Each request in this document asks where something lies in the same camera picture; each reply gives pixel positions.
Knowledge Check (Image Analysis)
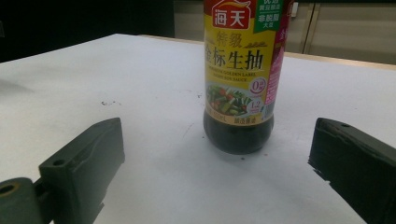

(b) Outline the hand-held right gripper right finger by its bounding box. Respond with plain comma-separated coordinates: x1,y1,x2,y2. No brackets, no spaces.
307,117,396,224

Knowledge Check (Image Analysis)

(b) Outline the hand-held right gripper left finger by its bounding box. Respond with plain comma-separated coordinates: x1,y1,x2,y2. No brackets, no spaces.
38,117,126,224

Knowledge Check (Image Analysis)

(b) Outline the soy sauce bottle yellow label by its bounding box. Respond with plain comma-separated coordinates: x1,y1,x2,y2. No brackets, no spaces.
203,0,295,156

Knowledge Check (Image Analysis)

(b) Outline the white table board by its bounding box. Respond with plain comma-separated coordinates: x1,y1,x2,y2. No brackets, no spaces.
0,33,396,224

